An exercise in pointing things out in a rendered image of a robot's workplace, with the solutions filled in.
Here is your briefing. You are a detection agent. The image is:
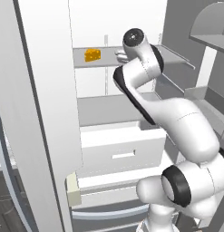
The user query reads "dark lower cupboard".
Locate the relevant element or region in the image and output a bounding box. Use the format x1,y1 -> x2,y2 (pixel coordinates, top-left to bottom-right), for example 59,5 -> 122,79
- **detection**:
0,169 -> 26,232

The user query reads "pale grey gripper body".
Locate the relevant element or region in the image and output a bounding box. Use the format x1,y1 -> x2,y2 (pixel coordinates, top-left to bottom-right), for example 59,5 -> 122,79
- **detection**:
114,49 -> 130,64

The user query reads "grey glass fridge shelf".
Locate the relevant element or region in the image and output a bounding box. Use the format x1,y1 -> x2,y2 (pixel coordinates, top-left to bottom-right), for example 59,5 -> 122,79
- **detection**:
76,92 -> 163,128
73,44 -> 197,71

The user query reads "beige fridge hinge block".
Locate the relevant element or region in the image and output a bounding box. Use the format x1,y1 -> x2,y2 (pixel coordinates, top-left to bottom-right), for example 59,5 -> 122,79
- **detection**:
65,171 -> 83,208

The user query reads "grey right fridge door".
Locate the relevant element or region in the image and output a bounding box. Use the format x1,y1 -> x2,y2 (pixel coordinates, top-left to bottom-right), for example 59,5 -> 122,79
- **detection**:
154,0 -> 224,232

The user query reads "curved silver door handle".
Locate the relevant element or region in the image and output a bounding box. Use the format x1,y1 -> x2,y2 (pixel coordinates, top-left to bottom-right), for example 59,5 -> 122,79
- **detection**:
0,103 -> 36,232

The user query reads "boxy grey door bin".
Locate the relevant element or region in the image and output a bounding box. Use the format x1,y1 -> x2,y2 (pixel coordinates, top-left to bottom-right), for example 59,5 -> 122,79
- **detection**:
183,85 -> 224,140

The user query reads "white fridge body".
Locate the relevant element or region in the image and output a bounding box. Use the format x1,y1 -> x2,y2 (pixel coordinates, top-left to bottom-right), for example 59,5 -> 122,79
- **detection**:
67,0 -> 190,232

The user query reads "rounded grey door bin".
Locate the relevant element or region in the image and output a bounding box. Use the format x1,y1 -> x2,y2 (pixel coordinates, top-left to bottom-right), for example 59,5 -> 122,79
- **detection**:
189,1 -> 224,56

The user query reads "white fridge crisper drawer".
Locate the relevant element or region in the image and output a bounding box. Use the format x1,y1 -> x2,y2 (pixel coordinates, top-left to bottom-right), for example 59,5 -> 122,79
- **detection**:
79,121 -> 168,179

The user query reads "white left fridge door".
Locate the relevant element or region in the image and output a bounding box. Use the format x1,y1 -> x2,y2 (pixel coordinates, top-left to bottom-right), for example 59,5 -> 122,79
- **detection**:
0,0 -> 84,232

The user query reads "orange cheese wedge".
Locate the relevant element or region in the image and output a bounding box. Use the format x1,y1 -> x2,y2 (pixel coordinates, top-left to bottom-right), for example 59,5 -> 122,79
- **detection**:
83,48 -> 102,63

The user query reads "silver freezer drawer handle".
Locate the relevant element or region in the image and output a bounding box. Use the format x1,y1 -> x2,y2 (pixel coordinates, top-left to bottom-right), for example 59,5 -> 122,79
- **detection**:
71,204 -> 151,221

